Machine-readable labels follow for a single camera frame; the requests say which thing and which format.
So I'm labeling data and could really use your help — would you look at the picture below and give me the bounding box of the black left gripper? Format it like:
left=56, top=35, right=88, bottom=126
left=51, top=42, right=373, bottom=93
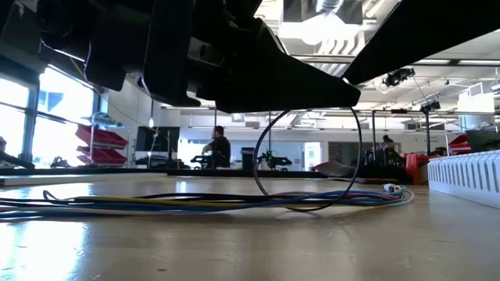
left=142, top=0, right=361, bottom=113

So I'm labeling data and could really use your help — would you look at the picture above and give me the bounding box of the black cable loop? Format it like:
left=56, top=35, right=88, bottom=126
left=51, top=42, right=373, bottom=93
left=252, top=107, right=363, bottom=214

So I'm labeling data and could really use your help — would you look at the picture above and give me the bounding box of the white slotted cable raceway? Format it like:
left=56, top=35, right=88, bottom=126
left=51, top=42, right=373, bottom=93
left=427, top=150, right=500, bottom=210

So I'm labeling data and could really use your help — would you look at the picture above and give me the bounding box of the thin wires bundle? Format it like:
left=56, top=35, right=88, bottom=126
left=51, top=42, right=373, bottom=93
left=273, top=187, right=416, bottom=219

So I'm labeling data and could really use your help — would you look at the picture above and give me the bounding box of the bundle of coloured cables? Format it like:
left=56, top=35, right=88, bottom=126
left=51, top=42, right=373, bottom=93
left=0, top=189, right=409, bottom=219

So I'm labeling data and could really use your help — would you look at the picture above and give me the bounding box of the long ceiling light strip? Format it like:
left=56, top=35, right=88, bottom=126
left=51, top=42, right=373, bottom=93
left=413, top=58, right=500, bottom=66

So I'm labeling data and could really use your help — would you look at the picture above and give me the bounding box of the person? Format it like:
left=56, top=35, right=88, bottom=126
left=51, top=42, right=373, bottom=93
left=380, top=134, right=403, bottom=167
left=201, top=125, right=232, bottom=169

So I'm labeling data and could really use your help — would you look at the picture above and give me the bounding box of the grey glove with red cuff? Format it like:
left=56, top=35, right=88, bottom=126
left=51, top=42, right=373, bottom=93
left=312, top=159, right=359, bottom=180

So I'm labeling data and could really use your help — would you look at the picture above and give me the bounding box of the red plastic bin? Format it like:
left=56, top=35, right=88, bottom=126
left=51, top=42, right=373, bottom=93
left=448, top=134, right=472, bottom=156

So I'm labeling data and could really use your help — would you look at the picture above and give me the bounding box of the black monitor screen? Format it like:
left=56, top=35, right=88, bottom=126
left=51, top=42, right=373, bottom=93
left=135, top=126, right=181, bottom=154

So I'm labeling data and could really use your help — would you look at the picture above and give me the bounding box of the red storage bin rack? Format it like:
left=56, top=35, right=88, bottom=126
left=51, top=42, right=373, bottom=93
left=74, top=123, right=130, bottom=167

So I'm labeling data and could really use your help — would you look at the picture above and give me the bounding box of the black ceiling-hung camera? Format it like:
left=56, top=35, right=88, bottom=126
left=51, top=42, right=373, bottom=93
left=420, top=100, right=441, bottom=114
left=382, top=68, right=416, bottom=87

